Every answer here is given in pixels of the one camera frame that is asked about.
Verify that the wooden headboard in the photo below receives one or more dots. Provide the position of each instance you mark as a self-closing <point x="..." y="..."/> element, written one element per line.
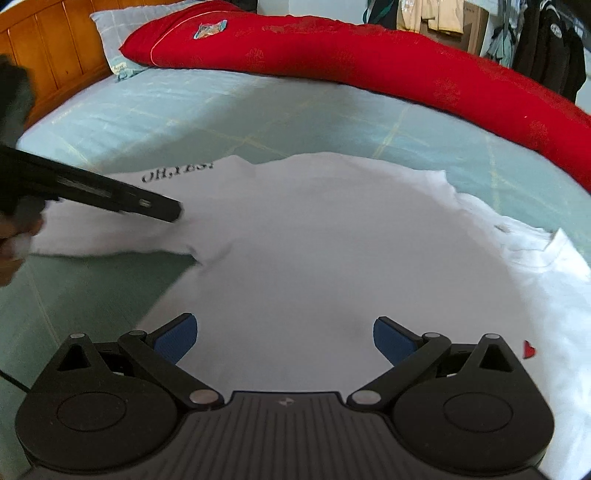
<point x="55" y="50"/>

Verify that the person's left hand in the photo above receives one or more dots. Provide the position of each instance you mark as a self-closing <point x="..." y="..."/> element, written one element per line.
<point x="7" y="263"/>

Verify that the pale green hanging garment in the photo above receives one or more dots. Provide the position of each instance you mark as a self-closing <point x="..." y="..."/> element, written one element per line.
<point x="502" y="41"/>

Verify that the black hanging jacket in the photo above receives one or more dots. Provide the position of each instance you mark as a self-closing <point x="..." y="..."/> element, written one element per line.
<point x="549" y="46"/>

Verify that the cardboard box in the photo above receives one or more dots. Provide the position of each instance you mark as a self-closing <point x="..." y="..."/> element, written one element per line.
<point x="475" y="27"/>

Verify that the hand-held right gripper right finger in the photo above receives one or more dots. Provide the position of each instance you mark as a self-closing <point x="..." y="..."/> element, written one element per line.
<point x="390" y="339"/>

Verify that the beige hanging cloth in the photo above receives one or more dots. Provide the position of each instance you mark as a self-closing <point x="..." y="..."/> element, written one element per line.
<point x="445" y="16"/>
<point x="412" y="16"/>

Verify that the grey checked pillow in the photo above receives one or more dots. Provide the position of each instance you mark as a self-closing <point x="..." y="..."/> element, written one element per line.
<point x="111" y="32"/>

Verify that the green folding stool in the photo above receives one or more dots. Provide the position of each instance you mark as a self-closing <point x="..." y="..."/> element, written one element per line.
<point x="378" y="11"/>

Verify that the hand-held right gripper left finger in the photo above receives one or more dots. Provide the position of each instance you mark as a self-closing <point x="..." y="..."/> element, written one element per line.
<point x="178" y="339"/>

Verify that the light green checked bed sheet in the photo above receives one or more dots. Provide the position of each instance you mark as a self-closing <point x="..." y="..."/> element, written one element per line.
<point x="138" y="115"/>

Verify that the white printed t-shirt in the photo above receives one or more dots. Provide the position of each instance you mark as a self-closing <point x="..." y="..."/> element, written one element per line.
<point x="323" y="258"/>

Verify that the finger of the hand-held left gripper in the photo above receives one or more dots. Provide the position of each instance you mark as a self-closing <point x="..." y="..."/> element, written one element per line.
<point x="138" y="201"/>

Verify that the red quilt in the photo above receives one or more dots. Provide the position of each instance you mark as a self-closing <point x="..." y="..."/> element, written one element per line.
<point x="369" y="60"/>

